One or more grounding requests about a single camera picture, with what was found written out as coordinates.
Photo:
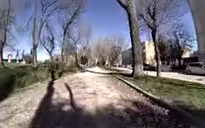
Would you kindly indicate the distant row of trees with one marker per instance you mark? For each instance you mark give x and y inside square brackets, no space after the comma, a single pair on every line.
[108,53]

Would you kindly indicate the pale dirt path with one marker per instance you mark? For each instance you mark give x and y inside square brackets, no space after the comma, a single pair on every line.
[90,93]

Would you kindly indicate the thick bare tree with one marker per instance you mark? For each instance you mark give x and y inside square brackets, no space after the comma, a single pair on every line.
[135,50]

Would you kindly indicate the stone kerb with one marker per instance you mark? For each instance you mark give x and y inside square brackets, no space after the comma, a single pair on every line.
[136,87]

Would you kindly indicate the yellow building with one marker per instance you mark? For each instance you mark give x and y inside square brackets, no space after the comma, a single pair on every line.
[149,51]

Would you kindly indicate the slim bare tree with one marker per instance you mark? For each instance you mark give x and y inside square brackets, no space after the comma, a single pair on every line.
[155,50]

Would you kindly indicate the row of bare trees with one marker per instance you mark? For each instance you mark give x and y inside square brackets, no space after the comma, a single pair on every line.
[34,43]

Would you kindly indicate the green grass verge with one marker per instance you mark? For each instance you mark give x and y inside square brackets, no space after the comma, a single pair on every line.
[178,90]

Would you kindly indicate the grey asphalt road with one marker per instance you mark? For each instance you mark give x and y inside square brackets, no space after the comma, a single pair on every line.
[190,78]

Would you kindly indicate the grass strip with low bushes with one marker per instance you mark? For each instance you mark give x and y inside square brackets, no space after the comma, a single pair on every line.
[10,77]

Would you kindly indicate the white car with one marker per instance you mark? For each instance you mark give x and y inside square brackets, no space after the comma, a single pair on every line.
[198,69]

